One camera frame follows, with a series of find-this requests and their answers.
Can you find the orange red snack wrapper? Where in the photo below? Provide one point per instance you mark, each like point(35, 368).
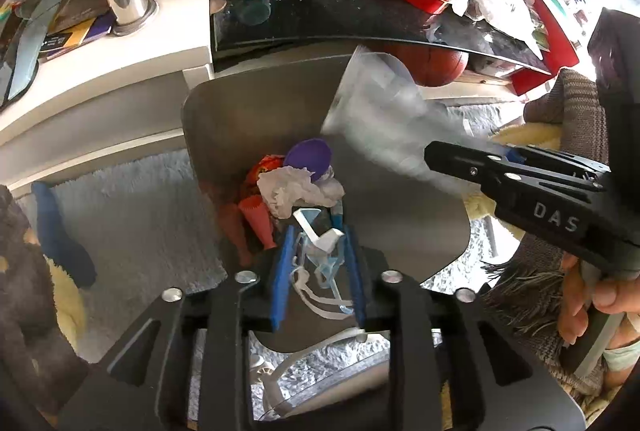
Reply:
point(260, 166)

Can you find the blue sock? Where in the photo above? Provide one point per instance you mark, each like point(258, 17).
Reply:
point(62, 236)

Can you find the white coffee table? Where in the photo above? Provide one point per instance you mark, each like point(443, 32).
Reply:
point(120, 76)

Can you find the yellow fluffy blanket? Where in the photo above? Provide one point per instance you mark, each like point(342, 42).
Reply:
point(70, 306)

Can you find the grey curved sheath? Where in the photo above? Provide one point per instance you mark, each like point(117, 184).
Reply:
point(30, 46)

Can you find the purple yellow booklet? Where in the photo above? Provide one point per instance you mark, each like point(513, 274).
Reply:
point(80, 33)

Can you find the purple plastic lid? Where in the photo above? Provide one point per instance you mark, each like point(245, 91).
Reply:
point(307, 156)

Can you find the white plastic hook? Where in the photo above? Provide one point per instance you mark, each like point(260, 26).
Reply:
point(320, 231)

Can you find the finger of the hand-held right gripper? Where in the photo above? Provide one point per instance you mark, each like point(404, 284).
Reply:
point(465, 163)
point(565, 166)

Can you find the clear plastic bag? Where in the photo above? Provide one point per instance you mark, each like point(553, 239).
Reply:
point(385, 111)

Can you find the black glass shelf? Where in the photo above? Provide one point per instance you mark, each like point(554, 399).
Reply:
point(320, 16)

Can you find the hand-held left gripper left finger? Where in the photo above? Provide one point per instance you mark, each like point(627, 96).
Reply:
point(282, 281)

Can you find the orange basketball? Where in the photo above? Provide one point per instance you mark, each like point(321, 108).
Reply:
point(440, 63)

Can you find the person's right hand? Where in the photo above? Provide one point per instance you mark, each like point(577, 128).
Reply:
point(570, 301)

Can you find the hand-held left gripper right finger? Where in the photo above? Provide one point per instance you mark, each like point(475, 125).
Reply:
point(356, 276)

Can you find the brown plush toy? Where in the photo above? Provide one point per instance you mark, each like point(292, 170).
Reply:
point(25, 301)

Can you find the crumpled white tissue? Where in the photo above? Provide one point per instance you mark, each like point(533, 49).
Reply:
point(295, 191)

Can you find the grey metal bin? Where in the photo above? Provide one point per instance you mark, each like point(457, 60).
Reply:
point(240, 116)

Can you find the blue face mask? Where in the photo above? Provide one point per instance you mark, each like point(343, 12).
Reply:
point(320, 276)

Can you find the red paper cone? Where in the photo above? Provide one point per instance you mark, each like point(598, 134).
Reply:
point(260, 223)

